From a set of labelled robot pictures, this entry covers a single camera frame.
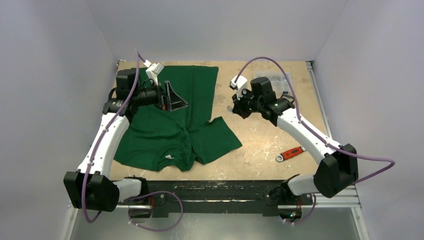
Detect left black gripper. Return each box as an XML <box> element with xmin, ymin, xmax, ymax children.
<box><xmin>132</xmin><ymin>79</ymin><xmax>188</xmax><ymax>111</ymax></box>

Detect green t-shirt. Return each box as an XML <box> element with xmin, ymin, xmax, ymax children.
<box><xmin>114</xmin><ymin>65</ymin><xmax>242</xmax><ymax>172</ymax></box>

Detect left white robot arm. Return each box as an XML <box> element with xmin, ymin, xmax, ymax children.
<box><xmin>63</xmin><ymin>68</ymin><xmax>189</xmax><ymax>212</ymax></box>

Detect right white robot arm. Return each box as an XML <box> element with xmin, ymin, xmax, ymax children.
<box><xmin>229</xmin><ymin>76</ymin><xmax>359</xmax><ymax>204</ymax></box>

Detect clear plastic parts box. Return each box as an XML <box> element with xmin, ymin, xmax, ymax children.
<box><xmin>253</xmin><ymin>70</ymin><xmax>292</xmax><ymax>94</ymax></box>

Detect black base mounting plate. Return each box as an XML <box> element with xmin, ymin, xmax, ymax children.
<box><xmin>119</xmin><ymin>180</ymin><xmax>313</xmax><ymax>219</ymax></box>

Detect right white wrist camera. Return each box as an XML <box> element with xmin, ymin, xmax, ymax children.
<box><xmin>229</xmin><ymin>75</ymin><xmax>248</xmax><ymax>100</ymax></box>

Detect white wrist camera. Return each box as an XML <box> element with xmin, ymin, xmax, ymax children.
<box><xmin>229</xmin><ymin>75</ymin><xmax>248</xmax><ymax>100</ymax></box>
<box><xmin>143</xmin><ymin>60</ymin><xmax>164</xmax><ymax>86</ymax></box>

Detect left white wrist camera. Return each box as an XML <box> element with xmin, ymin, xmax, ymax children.
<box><xmin>143</xmin><ymin>60</ymin><xmax>164</xmax><ymax>86</ymax></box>

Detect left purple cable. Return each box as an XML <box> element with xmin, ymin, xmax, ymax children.
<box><xmin>81</xmin><ymin>49</ymin><xmax>184</xmax><ymax>233</ymax></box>

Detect purple cable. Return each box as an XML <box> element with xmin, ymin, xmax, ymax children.
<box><xmin>81</xmin><ymin>49</ymin><xmax>184</xmax><ymax>233</ymax></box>
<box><xmin>233</xmin><ymin>56</ymin><xmax>396</xmax><ymax>226</ymax></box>

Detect red handled adjustable wrench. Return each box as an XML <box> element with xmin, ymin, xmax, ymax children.
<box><xmin>275</xmin><ymin>146</ymin><xmax>306</xmax><ymax>162</ymax></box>

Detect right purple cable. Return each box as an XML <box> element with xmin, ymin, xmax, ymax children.
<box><xmin>233</xmin><ymin>56</ymin><xmax>396</xmax><ymax>226</ymax></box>

